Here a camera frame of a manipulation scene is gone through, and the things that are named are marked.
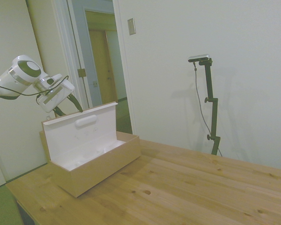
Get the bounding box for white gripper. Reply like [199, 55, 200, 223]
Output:
[36, 79, 84, 116]

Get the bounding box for brown cardboard box white interior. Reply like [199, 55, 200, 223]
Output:
[39, 101, 141, 198]

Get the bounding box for brown wooden hallway door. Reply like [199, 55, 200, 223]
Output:
[89, 30, 119, 106]

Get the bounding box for pale blue open door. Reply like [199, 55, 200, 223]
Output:
[67, 0, 103, 109]

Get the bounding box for silver wrist camera bar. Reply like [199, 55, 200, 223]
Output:
[43, 86, 63, 105]

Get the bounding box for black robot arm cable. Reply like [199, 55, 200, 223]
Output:
[0, 75, 70, 100]

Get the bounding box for metal wall switch plate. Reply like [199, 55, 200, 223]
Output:
[127, 17, 137, 36]

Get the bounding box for grey exterior camera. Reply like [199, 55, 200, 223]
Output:
[187, 53, 212, 63]

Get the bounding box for black camera stand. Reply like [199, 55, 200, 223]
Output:
[198, 58, 222, 156]

